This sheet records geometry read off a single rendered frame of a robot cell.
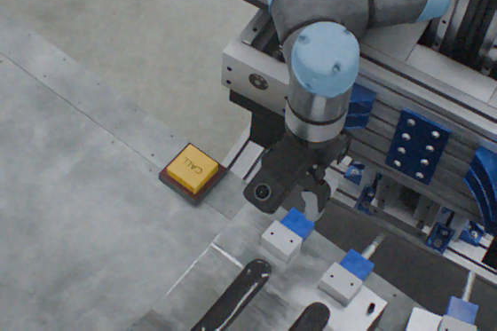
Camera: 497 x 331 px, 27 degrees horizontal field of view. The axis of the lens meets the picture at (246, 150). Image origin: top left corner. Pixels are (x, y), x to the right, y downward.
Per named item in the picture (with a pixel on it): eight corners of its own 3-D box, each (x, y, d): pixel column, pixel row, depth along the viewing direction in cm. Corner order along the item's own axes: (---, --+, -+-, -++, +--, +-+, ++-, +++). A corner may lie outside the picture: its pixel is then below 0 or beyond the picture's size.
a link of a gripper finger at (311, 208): (348, 206, 149) (342, 164, 142) (324, 234, 146) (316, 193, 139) (330, 196, 151) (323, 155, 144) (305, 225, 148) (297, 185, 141)
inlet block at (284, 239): (309, 193, 166) (312, 177, 161) (335, 211, 164) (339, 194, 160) (258, 251, 160) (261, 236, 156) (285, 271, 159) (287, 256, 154)
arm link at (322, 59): (351, 8, 122) (371, 67, 117) (338, 64, 131) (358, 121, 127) (284, 18, 120) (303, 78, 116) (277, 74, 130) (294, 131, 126)
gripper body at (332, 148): (349, 158, 143) (361, 109, 133) (311, 200, 140) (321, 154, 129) (303, 127, 145) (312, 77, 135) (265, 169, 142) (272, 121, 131)
